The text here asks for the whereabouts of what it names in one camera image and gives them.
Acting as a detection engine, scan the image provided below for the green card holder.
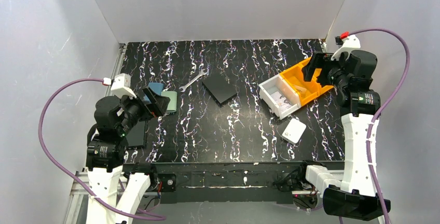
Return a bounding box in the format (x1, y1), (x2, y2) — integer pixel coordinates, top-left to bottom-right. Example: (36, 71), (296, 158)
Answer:
(161, 91), (177, 114)

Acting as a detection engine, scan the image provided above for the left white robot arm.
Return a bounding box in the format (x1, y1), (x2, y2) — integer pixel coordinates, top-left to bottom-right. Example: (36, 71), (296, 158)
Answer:
(86, 88), (170, 223)

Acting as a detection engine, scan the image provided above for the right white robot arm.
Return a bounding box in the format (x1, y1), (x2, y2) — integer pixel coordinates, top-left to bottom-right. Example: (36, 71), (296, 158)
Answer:
(300, 50), (391, 221)

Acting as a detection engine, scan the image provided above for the blue card wallet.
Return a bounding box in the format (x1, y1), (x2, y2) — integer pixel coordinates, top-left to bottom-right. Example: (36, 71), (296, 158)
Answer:
(144, 82), (164, 104)

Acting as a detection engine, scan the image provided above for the black flat notebook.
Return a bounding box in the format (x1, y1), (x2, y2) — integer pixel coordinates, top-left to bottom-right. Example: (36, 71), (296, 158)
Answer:
(126, 121), (148, 150)

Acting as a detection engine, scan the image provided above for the silver wrench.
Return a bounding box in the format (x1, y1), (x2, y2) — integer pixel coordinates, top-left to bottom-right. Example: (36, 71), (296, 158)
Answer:
(179, 69), (208, 92)

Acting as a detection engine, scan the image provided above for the white plastic bin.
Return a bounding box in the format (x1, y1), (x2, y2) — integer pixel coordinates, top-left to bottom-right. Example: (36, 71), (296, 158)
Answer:
(258, 74), (301, 120)

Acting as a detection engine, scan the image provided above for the black square plate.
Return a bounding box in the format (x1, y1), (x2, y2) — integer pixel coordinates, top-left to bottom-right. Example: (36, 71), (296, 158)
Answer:
(202, 74), (237, 105)

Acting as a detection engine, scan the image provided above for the white square box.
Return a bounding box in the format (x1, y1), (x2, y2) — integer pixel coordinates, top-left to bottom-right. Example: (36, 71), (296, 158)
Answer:
(281, 119), (306, 144)

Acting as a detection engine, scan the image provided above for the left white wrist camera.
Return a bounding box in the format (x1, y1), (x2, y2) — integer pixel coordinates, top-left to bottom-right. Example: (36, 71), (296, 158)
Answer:
(111, 73), (137, 99)

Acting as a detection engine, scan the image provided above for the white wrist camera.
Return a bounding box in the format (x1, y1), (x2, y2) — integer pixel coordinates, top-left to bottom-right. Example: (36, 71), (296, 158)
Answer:
(111, 73), (137, 99)
(331, 32), (361, 61)

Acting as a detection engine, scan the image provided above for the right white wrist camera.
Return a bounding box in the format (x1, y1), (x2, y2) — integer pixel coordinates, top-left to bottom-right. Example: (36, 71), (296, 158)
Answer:
(331, 32), (361, 61)

